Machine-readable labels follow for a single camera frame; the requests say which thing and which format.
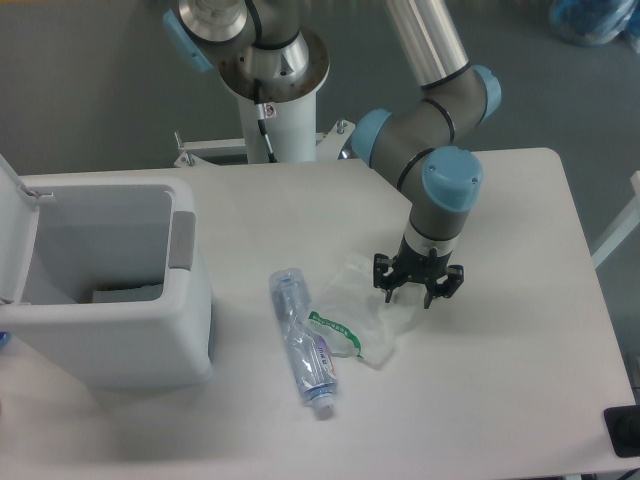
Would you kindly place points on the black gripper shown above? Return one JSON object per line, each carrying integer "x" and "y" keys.
{"x": 431, "y": 270}

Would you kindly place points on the clear plastic bag green strip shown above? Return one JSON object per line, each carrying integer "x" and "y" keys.
{"x": 353, "y": 317}

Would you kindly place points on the crushed clear plastic bottle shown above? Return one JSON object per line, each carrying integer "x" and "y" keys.
{"x": 309, "y": 357}

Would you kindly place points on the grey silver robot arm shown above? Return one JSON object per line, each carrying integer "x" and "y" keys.
{"x": 415, "y": 151}

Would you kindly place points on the white trash can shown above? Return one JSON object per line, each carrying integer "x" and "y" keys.
{"x": 103, "y": 276}

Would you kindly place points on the black device at table edge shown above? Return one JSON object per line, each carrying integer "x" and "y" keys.
{"x": 622, "y": 424}

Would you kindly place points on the blue plastic bag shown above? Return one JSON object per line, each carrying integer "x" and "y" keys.
{"x": 590, "y": 23}

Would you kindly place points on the white pedestal base frame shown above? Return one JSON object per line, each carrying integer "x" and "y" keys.
{"x": 332, "y": 145}

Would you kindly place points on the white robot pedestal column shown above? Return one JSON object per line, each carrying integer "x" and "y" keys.
{"x": 276, "y": 93}

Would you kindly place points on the white frame leg right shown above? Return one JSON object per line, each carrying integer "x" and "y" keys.
{"x": 620, "y": 227}

